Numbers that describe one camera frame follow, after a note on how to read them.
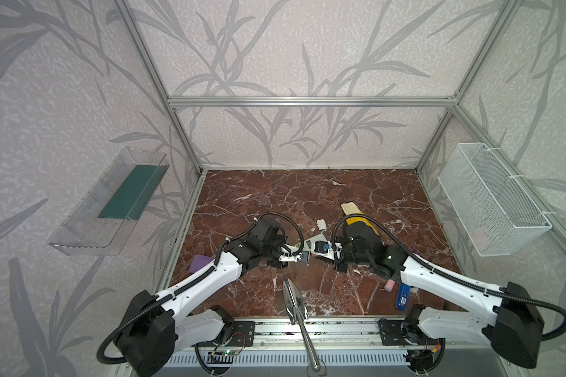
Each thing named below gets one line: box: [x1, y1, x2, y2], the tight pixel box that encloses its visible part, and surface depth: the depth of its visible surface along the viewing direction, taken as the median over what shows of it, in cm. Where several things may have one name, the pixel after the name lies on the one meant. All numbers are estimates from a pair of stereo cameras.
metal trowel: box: [283, 277, 321, 372], surface depth 79 cm
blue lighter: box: [395, 283, 412, 312], surface depth 79 cm
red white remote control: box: [304, 233, 335, 260], surface depth 64 cm
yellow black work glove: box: [340, 201, 383, 246], surface depth 61 cm
